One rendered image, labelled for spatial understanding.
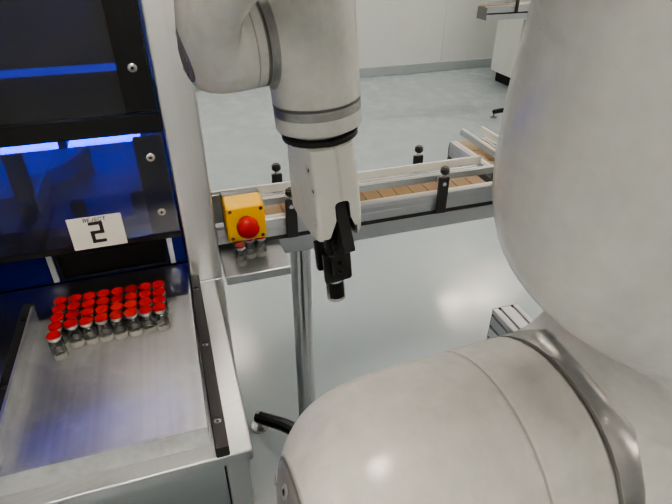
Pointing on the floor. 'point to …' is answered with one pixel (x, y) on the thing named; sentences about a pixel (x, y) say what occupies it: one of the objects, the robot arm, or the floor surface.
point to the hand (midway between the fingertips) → (332, 258)
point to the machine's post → (189, 177)
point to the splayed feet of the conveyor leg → (270, 423)
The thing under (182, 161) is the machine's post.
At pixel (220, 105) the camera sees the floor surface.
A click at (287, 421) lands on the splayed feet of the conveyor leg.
